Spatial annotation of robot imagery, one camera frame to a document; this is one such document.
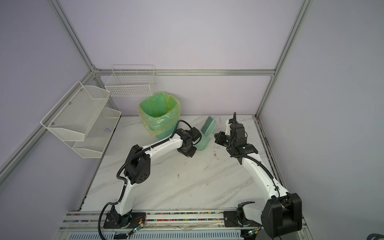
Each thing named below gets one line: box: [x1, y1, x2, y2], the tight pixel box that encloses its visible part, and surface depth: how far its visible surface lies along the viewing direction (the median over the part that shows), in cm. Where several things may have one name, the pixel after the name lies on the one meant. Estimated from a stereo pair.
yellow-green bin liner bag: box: [138, 91, 181, 136], surface depth 94 cm
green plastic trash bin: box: [139, 92, 181, 140], surface depth 95 cm
